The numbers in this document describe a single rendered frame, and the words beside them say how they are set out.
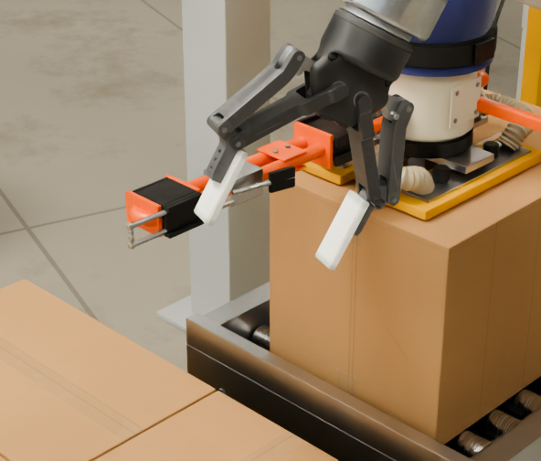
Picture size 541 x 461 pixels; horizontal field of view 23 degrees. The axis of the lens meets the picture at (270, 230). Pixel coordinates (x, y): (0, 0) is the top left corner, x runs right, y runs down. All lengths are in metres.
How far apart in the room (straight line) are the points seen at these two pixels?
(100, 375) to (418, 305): 0.66
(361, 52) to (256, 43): 2.26
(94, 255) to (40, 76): 1.57
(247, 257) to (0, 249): 0.92
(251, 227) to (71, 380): 1.15
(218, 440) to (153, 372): 0.25
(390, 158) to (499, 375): 1.27
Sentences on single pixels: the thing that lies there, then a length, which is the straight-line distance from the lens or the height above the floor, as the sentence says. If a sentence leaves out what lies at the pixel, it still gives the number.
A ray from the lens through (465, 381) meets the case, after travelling 2.33.
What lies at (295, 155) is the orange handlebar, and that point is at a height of 1.10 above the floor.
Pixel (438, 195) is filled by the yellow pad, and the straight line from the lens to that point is 2.24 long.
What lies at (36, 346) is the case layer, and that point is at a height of 0.54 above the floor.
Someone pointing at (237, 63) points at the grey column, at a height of 0.79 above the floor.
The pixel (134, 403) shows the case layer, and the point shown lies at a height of 0.54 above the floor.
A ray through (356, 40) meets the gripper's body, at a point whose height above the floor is 1.58.
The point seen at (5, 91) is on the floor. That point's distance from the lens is 5.40.
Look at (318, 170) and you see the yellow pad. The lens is 2.34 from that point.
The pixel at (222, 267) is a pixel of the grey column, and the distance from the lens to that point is 3.58.
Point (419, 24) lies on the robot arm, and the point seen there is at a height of 1.59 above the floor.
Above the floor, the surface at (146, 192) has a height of 1.11.
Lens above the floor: 1.95
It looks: 28 degrees down
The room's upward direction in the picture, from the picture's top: straight up
